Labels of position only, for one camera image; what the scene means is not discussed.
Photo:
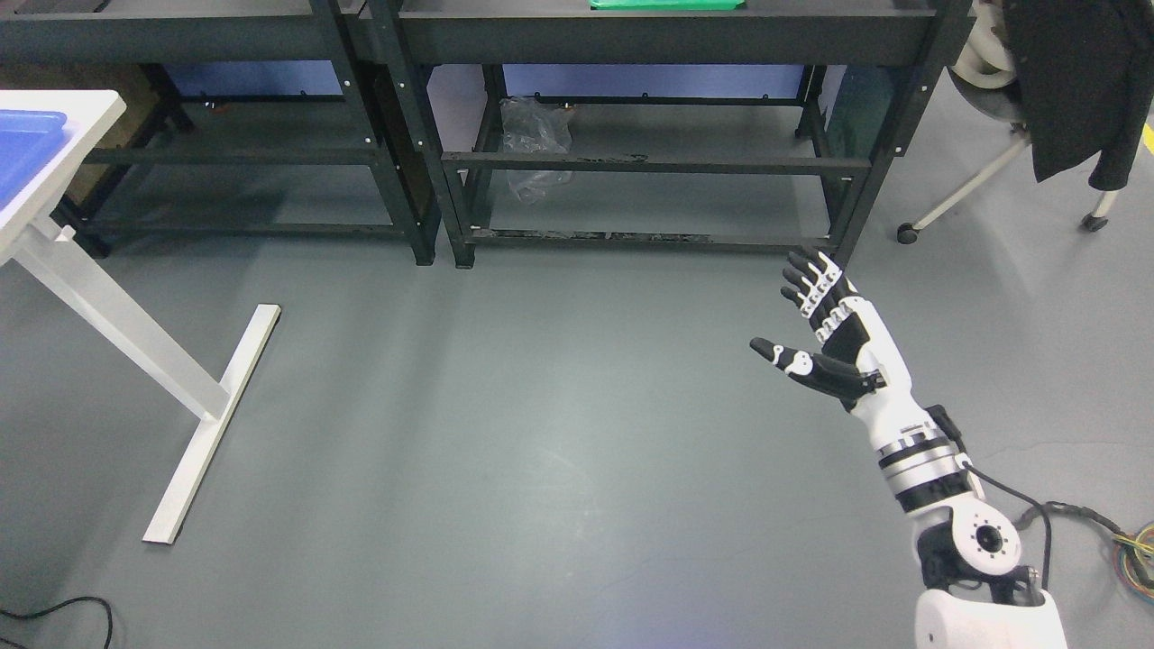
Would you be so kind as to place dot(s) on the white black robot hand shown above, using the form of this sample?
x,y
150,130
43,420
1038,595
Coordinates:
x,y
858,362

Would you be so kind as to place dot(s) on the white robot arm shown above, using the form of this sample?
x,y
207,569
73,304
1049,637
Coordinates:
x,y
977,591

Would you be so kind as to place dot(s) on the green tray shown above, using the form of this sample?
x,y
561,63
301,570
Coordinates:
x,y
665,5

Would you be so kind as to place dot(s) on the black right shelf rack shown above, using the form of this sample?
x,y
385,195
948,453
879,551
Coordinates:
x,y
757,130

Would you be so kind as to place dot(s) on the black shelf rack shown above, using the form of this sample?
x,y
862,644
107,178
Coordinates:
x,y
757,130
356,130

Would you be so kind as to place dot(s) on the black left shelf rack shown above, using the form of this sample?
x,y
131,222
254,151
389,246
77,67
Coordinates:
x,y
356,130

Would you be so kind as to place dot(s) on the blue tray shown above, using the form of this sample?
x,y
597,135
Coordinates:
x,y
29,141

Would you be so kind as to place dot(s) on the chair with black jacket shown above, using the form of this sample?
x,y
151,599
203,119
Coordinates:
x,y
1073,81

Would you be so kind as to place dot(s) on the clear plastic bag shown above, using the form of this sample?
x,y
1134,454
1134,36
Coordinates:
x,y
532,127

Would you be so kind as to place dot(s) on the white table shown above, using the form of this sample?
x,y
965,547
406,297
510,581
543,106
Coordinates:
x,y
50,253

